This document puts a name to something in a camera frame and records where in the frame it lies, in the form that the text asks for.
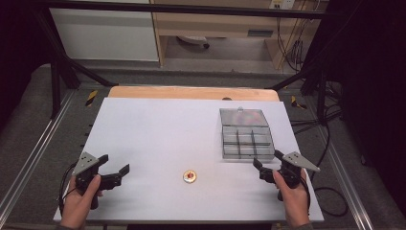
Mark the person's right hand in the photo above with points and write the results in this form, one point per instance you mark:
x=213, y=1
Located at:
x=292, y=199

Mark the aluminium rail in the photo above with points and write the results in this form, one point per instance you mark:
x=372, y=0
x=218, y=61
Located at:
x=348, y=188
x=35, y=147

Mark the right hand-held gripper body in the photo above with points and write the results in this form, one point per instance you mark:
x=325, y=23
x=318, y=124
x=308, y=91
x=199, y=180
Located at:
x=295, y=166

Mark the wooden table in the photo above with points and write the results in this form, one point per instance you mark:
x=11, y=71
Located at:
x=178, y=92

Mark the wall power outlet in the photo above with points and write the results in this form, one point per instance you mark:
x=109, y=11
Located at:
x=281, y=4

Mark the black metal stand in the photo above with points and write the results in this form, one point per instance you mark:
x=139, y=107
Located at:
x=56, y=83
x=320, y=96

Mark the clear plastic compartment box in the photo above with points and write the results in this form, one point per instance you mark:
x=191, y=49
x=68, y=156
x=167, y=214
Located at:
x=246, y=135

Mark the white table board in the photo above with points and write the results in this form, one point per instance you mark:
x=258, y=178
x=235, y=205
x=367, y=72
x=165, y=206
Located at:
x=159, y=137

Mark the light wooden desk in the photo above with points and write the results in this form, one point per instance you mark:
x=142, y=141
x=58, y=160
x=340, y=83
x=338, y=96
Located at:
x=210, y=24

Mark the dark curtain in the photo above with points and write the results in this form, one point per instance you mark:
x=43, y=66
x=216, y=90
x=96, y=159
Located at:
x=19, y=48
x=373, y=80

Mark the yellow black tape marker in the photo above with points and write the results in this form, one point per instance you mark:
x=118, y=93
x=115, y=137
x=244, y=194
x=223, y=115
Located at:
x=297, y=103
x=91, y=97

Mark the gold round badge red centre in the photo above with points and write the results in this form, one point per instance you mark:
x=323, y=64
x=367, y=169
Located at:
x=189, y=176

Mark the black horizontal frame bar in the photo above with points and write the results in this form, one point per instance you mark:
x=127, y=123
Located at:
x=191, y=9

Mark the white cabinet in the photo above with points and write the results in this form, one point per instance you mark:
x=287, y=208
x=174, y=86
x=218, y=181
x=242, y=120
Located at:
x=105, y=35

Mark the person's left hand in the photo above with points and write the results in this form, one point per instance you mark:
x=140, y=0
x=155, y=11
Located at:
x=78, y=202

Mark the office chair base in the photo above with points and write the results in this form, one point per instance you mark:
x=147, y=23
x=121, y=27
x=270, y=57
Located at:
x=193, y=40

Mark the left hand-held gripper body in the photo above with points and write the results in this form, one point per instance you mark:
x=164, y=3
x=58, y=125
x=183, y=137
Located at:
x=85, y=163

